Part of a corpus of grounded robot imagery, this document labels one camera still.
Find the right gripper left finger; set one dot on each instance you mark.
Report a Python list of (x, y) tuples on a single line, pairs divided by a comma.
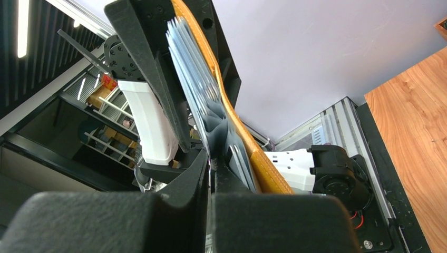
[(172, 219)]

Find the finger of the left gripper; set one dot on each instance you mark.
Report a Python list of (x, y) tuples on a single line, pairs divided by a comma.
[(223, 52), (141, 27)]

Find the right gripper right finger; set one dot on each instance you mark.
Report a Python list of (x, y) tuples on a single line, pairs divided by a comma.
[(242, 221)]

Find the yellow leather card holder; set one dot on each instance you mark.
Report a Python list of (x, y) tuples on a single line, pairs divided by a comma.
[(222, 132)]

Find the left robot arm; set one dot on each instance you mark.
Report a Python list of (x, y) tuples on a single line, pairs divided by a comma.
[(158, 153)]

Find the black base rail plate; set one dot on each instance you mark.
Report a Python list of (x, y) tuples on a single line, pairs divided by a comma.
[(406, 219)]

